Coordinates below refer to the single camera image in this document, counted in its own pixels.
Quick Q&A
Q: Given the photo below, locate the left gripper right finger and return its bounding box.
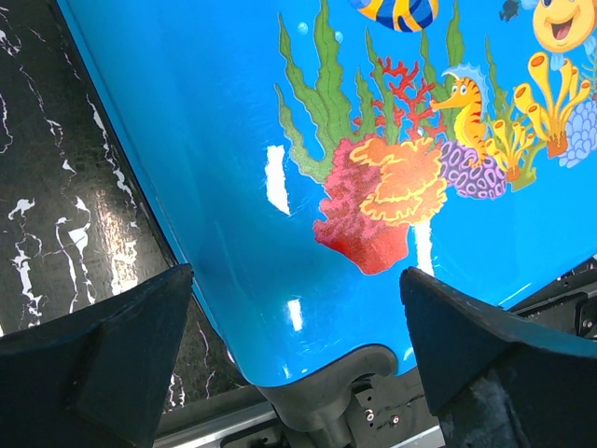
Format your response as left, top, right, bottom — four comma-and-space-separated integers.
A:
399, 268, 596, 447

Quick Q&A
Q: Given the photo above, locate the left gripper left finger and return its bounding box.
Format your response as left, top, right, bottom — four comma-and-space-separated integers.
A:
1, 264, 193, 447

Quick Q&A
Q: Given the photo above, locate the blue fish-print suitcase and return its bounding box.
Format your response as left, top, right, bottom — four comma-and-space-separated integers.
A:
55, 0, 597, 448

